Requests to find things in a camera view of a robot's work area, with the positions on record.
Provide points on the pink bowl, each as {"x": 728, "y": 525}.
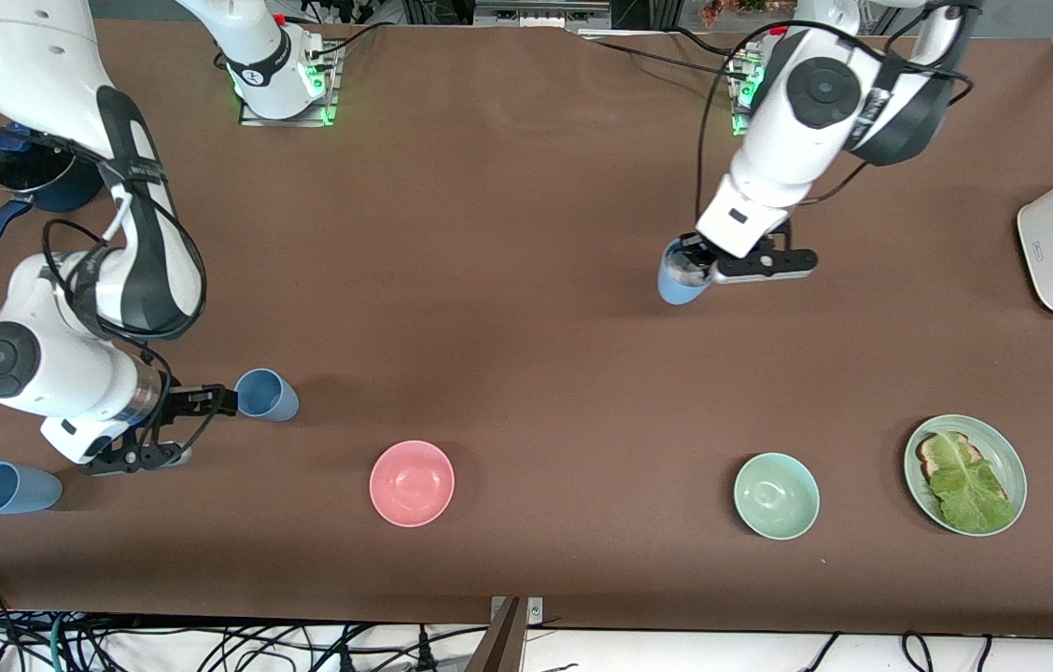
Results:
{"x": 412, "y": 483}

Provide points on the mint green bowl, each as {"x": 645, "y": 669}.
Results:
{"x": 777, "y": 496}

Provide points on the green plate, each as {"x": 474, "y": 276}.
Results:
{"x": 1003, "y": 457}

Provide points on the toast slice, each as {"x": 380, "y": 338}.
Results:
{"x": 930, "y": 455}

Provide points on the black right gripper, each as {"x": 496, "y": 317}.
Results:
{"x": 183, "y": 401}

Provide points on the dark blue saucepan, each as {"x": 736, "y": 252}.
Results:
{"x": 69, "y": 191}

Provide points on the metal clamp bracket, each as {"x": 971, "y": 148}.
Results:
{"x": 534, "y": 611}

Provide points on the green lettuce leaf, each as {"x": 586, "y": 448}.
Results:
{"x": 970, "y": 490}

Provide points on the white crumpled paper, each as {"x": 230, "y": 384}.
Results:
{"x": 674, "y": 264}

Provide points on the brown table mat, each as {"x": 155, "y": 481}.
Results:
{"x": 526, "y": 280}

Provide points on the blue plastic cup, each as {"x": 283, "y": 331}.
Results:
{"x": 676, "y": 291}
{"x": 274, "y": 401}
{"x": 32, "y": 490}

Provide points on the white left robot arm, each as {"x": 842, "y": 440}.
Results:
{"x": 788, "y": 140}

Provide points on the dried flower decoration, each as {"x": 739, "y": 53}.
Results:
{"x": 723, "y": 11}

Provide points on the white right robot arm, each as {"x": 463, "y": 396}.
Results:
{"x": 22, "y": 56}

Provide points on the brown stand post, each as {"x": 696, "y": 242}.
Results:
{"x": 503, "y": 644}

